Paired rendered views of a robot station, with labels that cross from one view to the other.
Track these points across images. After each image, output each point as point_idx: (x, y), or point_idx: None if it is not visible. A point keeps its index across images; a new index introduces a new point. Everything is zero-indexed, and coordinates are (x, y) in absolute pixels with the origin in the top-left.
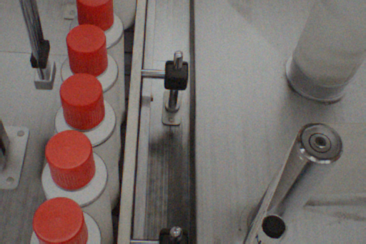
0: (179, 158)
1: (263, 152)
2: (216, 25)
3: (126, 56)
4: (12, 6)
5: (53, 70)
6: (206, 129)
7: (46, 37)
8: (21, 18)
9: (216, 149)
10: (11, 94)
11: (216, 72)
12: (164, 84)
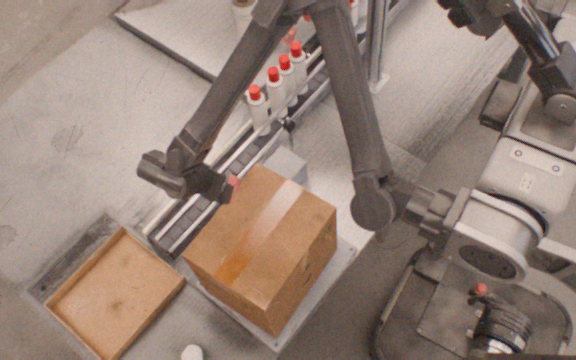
0: (313, 50)
1: (292, 26)
2: (266, 70)
3: (308, 73)
4: (331, 136)
5: None
6: (303, 39)
7: (326, 114)
8: (331, 128)
9: (305, 33)
10: None
11: (283, 54)
12: (306, 52)
